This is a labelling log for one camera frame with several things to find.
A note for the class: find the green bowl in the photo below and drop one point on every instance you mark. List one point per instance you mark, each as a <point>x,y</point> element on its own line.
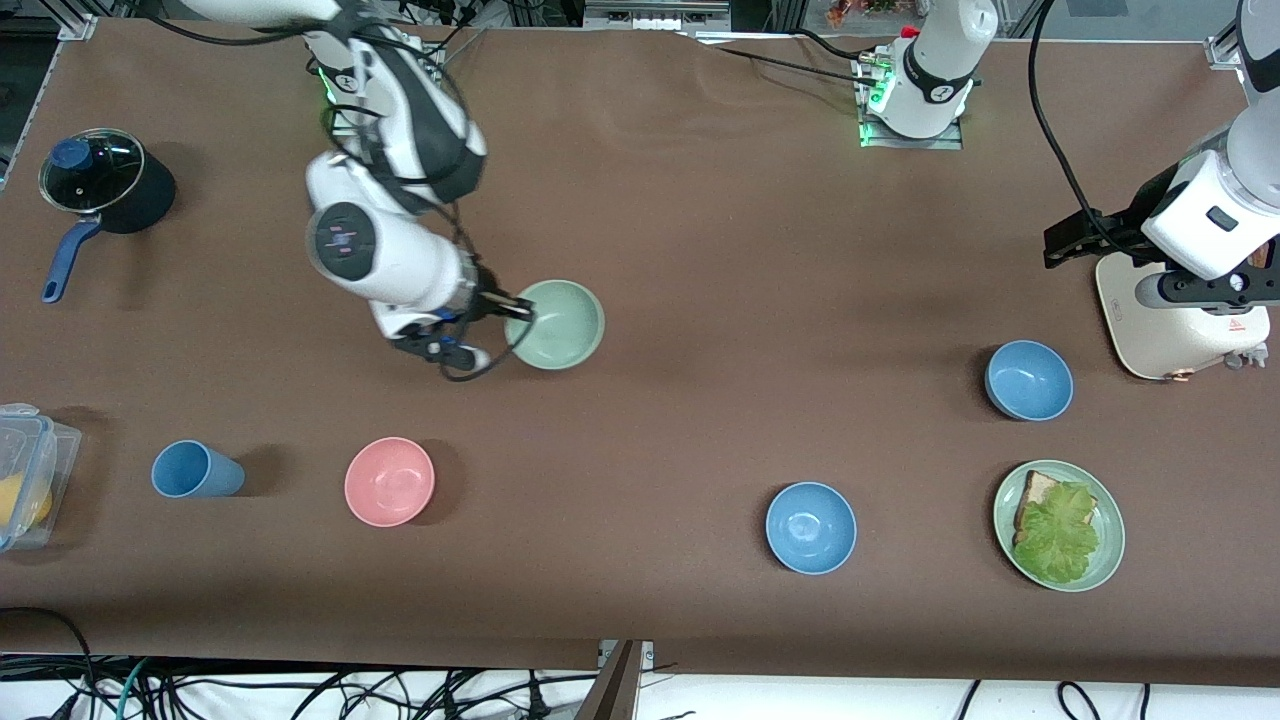
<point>565,325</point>

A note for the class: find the blue bowl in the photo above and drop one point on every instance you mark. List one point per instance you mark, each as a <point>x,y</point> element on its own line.
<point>1028,380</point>
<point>810,528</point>

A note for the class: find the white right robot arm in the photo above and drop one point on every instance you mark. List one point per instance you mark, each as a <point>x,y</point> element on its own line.
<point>420,130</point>

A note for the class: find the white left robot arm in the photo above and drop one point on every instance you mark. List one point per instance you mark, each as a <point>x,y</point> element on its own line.
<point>935,60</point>

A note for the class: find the pink bowl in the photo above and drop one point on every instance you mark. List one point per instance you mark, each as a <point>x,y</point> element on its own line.
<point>389,482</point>

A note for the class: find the cream toaster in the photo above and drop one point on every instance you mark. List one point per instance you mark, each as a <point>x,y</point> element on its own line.
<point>1160,340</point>

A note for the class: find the brown table cover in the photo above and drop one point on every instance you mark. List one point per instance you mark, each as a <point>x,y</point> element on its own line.
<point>700,220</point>

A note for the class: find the light bread slice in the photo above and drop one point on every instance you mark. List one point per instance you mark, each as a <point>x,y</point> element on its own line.
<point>1040,487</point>

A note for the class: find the green plate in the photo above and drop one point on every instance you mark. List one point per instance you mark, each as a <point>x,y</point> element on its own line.
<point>1112,530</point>

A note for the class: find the blue cup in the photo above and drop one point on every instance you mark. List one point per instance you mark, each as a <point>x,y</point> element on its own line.
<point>195,470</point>

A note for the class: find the green lettuce leaf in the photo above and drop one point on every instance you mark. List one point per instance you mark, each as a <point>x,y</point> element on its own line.
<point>1055,535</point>

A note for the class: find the dark blue pot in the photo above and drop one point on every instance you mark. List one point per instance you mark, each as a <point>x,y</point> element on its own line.
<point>150,195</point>

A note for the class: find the glass lid blue knob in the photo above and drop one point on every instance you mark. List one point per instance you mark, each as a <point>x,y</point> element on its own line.
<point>72,155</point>

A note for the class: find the clear plastic food container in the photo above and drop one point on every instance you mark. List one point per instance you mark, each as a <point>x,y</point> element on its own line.
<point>62,460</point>

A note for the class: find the yellow food item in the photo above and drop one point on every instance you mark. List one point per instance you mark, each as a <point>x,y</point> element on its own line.
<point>20,500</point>

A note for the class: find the aluminium table corner bracket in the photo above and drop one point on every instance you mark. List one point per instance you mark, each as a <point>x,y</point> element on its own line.
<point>78,27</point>
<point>1222,52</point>

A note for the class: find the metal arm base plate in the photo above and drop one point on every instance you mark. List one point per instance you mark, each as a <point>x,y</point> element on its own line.
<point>910,144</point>

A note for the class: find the grey metal frame rail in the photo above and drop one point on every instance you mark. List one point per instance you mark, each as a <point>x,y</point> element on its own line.
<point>650,15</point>

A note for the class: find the aluminium profile post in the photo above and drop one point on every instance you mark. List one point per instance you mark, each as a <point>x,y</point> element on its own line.
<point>615,690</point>

